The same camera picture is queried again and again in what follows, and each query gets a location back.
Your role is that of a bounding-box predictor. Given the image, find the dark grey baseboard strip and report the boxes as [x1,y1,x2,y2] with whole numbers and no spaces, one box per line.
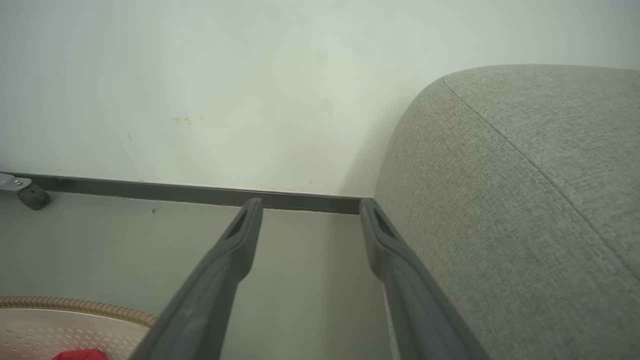
[9,173,363,215]

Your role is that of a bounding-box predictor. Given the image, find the red shorts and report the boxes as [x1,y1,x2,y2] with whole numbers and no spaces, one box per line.
[51,348,109,360]

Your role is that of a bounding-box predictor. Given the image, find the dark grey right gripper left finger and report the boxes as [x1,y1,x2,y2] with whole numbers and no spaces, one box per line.
[129,198,264,360]

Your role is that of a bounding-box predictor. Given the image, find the beige perforated laundry basket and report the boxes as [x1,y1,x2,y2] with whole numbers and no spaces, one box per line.
[0,295,158,360]

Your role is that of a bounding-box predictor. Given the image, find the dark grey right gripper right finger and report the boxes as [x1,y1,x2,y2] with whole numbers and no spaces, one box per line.
[359,198,492,360]

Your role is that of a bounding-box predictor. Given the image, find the grey fabric sofa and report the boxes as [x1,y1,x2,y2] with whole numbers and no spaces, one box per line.
[374,64,640,360]

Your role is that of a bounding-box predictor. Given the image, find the grey caster wheel with bracket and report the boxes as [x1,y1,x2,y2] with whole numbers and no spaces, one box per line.
[0,173,52,211]

